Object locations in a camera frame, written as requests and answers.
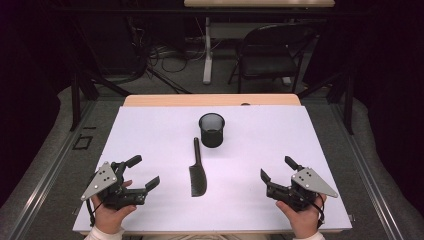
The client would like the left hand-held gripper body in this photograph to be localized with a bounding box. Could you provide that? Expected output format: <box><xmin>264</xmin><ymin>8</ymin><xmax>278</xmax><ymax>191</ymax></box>
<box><xmin>80</xmin><ymin>161</ymin><xmax>149</xmax><ymax>211</ymax></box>

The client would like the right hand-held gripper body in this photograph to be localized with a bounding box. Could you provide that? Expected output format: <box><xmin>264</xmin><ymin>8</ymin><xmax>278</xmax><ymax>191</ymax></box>
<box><xmin>265</xmin><ymin>167</ymin><xmax>339</xmax><ymax>213</ymax></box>

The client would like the black comb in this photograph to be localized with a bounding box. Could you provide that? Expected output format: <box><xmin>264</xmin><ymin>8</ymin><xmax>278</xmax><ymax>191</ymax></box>
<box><xmin>188</xmin><ymin>136</ymin><xmax>208</xmax><ymax>198</ymax></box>

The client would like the black mesh cup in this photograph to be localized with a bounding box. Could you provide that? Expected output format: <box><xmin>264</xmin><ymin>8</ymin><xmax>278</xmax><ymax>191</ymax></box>
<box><xmin>198</xmin><ymin>112</ymin><xmax>226</xmax><ymax>149</ymax></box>

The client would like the person's left hand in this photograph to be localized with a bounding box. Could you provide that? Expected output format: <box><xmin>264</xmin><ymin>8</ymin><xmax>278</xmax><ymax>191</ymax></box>
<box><xmin>90</xmin><ymin>179</ymin><xmax>138</xmax><ymax>235</ymax></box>

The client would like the person's right hand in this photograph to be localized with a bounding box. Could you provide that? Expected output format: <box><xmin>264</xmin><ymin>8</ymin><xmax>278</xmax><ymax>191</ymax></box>
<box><xmin>275</xmin><ymin>193</ymin><xmax>328</xmax><ymax>240</ymax></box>

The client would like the white board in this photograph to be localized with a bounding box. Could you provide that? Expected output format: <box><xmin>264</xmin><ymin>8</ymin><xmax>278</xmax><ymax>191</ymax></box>
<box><xmin>72</xmin><ymin>105</ymin><xmax>353</xmax><ymax>234</ymax></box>

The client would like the black metal stand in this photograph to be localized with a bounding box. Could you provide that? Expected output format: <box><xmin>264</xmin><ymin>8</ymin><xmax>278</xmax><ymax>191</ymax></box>
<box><xmin>297</xmin><ymin>71</ymin><xmax>355</xmax><ymax>136</ymax></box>
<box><xmin>69</xmin><ymin>71</ymin><xmax>133</xmax><ymax>132</ymax></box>

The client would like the black metal bar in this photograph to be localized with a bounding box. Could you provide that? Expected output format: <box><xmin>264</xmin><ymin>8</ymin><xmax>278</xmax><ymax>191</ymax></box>
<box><xmin>146</xmin><ymin>66</ymin><xmax>192</xmax><ymax>95</ymax></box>

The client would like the black folding chair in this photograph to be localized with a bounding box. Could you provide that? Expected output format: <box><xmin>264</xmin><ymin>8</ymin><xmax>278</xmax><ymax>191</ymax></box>
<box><xmin>227</xmin><ymin>23</ymin><xmax>318</xmax><ymax>94</ymax></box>

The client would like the beige table with white leg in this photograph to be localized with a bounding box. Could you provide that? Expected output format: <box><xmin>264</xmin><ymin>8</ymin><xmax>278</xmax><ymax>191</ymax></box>
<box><xmin>183</xmin><ymin>0</ymin><xmax>336</xmax><ymax>85</ymax></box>

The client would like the left hand-held gripper cable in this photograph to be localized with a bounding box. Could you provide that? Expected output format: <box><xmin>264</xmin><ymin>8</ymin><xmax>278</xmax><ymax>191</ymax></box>
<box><xmin>85</xmin><ymin>199</ymin><xmax>101</xmax><ymax>228</ymax></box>

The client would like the hand-held gripper cable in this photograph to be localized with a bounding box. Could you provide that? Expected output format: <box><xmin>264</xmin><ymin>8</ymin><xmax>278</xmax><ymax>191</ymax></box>
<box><xmin>308</xmin><ymin>196</ymin><xmax>326</xmax><ymax>229</ymax></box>
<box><xmin>85</xmin><ymin>199</ymin><xmax>101</xmax><ymax>228</ymax></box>

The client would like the right hand-held gripper cable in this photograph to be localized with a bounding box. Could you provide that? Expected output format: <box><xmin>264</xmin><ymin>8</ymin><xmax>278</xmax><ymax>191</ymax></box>
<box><xmin>308</xmin><ymin>196</ymin><xmax>326</xmax><ymax>229</ymax></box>

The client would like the metal floor rail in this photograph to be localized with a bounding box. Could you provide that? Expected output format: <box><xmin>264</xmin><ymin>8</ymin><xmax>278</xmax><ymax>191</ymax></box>
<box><xmin>6</xmin><ymin>99</ymin><xmax>98</xmax><ymax>240</ymax></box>
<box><xmin>331</xmin><ymin>101</ymin><xmax>404</xmax><ymax>240</ymax></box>

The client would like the bundle of floor cables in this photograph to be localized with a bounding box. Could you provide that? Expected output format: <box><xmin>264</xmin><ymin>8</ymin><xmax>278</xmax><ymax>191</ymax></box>
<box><xmin>146</xmin><ymin>43</ymin><xmax>208</xmax><ymax>74</ymax></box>

